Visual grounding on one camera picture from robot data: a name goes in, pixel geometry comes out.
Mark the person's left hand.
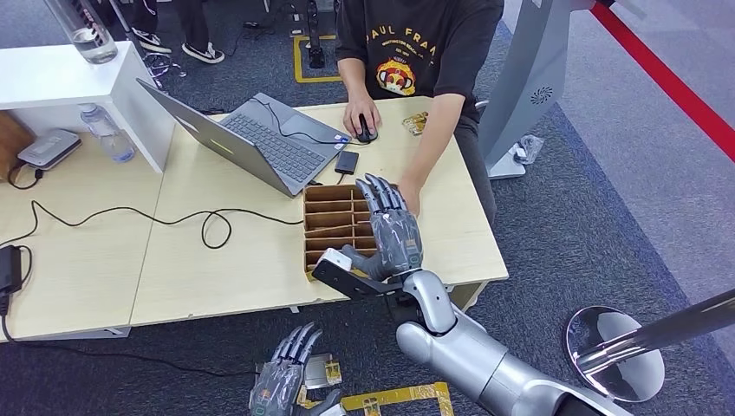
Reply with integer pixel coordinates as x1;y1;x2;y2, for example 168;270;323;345
397;176;423;218

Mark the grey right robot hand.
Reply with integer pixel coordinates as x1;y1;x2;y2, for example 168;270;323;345
341;172;425;283

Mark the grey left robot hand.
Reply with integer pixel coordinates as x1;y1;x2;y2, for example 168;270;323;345
248;321;344;416

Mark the person's right hand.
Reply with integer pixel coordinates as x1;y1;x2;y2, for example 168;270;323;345
342;94;383;139

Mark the black computer mouse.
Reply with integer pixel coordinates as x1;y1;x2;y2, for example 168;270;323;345
355;114;379;145

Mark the patterned card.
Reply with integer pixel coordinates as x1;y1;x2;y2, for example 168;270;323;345
401;112;429;137

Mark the person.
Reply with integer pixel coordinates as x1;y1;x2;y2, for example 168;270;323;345
128;0;226;65
335;0;506;225

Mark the small black flat device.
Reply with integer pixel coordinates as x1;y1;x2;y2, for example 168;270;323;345
335;150;361;176

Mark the wooden slotted organizer box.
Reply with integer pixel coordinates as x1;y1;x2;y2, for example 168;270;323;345
302;183;397;283

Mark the yellow tape floor square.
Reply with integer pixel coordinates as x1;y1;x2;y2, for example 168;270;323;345
292;34;342;84

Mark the grey laptop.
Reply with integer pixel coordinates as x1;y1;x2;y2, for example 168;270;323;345
135;77;353;199

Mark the clear plastic bag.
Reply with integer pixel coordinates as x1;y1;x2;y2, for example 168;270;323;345
512;133;545;166

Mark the yellow floor tape marker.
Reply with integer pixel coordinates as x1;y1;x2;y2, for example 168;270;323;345
298;381;455;416

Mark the grey kiosk stand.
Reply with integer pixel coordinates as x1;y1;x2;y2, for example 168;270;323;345
478;0;598;180

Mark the clear plastic water bottle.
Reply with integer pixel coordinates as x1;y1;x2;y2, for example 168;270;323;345
79;103;137;164

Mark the chrome stanchion base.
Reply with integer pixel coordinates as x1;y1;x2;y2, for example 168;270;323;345
565;305;667;404

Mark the clear glass bottle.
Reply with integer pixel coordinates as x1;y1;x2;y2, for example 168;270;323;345
42;0;120;65

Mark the black power adapter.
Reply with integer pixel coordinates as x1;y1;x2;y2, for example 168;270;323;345
0;245;24;295

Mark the white shelf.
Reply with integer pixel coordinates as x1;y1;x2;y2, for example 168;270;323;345
0;41;176;174

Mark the grey router box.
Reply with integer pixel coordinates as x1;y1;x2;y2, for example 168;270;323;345
16;128;82;172

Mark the brown wooden box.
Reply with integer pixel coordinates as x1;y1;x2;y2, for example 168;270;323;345
0;110;36;182

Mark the black mouse cable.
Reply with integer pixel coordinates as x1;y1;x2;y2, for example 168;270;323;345
248;96;368;147

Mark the black camera bracket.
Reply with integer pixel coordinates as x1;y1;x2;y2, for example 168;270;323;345
311;259;403;301

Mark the black stand post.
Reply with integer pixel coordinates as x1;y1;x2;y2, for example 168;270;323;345
304;0;328;70

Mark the long black looped cable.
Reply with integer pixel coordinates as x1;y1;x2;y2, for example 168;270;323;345
0;199;304;250

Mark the black power cord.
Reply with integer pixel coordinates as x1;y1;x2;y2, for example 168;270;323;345
0;244;257;380

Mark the black router cable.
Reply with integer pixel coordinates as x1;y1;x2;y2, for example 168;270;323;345
6;160;46;192

